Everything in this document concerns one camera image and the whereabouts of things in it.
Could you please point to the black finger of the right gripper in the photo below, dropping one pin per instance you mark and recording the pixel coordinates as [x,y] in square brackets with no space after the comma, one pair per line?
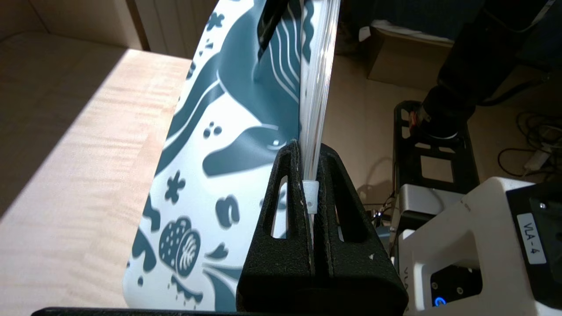
[271,22]

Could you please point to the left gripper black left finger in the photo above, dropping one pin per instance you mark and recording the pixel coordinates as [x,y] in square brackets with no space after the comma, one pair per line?
[285,272]

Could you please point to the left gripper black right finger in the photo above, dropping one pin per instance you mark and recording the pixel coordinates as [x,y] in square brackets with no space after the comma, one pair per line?
[351,276]

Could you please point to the white floral pouch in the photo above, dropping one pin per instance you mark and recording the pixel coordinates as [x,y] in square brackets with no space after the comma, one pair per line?
[197,175]

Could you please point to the white black robot base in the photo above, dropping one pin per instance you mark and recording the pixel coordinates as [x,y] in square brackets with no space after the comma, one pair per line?
[474,245]

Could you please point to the brown cardboard box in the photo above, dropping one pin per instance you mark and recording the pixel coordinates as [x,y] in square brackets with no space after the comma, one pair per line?
[408,61]

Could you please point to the black robot torso column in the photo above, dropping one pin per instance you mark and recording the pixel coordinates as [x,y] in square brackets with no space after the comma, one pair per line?
[474,66]

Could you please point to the white power plug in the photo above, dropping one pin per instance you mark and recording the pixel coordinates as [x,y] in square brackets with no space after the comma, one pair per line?
[538,160]

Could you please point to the light wooden shelf desk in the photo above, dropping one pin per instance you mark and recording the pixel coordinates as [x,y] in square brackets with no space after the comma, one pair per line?
[66,153]

